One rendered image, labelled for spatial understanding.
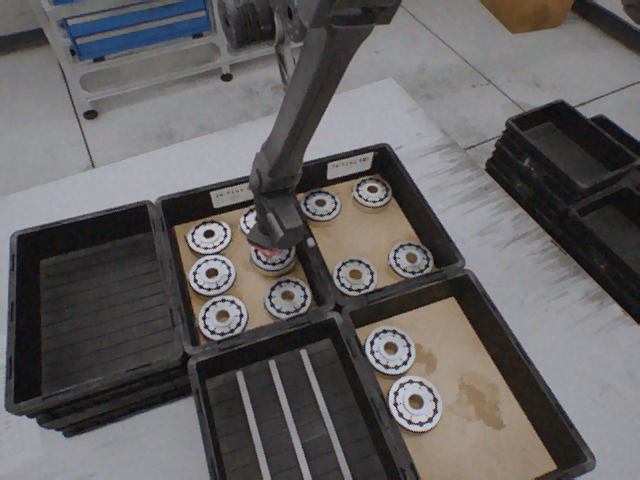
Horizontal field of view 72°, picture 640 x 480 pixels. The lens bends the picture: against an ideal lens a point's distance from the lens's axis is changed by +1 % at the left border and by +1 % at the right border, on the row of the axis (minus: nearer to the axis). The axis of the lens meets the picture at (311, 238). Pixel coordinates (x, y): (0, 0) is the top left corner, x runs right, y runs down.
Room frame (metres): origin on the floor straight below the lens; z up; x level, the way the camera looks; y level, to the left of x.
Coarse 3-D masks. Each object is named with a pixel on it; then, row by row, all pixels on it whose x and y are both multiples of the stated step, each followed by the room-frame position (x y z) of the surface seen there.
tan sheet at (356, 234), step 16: (336, 192) 0.77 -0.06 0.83; (352, 208) 0.72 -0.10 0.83; (336, 224) 0.66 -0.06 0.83; (352, 224) 0.66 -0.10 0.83; (368, 224) 0.67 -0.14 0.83; (384, 224) 0.67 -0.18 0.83; (400, 224) 0.67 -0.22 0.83; (320, 240) 0.61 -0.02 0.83; (336, 240) 0.61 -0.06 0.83; (352, 240) 0.61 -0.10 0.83; (368, 240) 0.62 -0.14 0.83; (384, 240) 0.62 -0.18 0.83; (400, 240) 0.62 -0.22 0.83; (416, 240) 0.62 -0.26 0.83; (336, 256) 0.57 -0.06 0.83; (352, 256) 0.57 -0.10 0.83; (368, 256) 0.57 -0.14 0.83; (384, 256) 0.57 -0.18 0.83; (384, 272) 0.53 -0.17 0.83
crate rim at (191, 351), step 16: (176, 192) 0.66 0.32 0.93; (192, 192) 0.66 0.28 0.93; (160, 208) 0.61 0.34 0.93; (160, 224) 0.57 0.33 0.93; (304, 240) 0.54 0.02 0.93; (320, 272) 0.46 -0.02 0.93; (176, 288) 0.41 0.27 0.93; (176, 304) 0.37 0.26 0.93; (240, 336) 0.31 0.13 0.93; (192, 352) 0.28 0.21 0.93
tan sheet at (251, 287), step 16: (192, 224) 0.64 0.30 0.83; (240, 240) 0.60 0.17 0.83; (192, 256) 0.55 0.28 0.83; (224, 256) 0.55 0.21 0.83; (240, 256) 0.55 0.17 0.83; (240, 272) 0.51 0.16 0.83; (256, 272) 0.51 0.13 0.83; (288, 272) 0.52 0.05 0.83; (240, 288) 0.47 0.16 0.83; (256, 288) 0.47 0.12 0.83; (192, 304) 0.42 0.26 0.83; (256, 304) 0.43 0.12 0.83; (224, 320) 0.39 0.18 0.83; (256, 320) 0.39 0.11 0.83
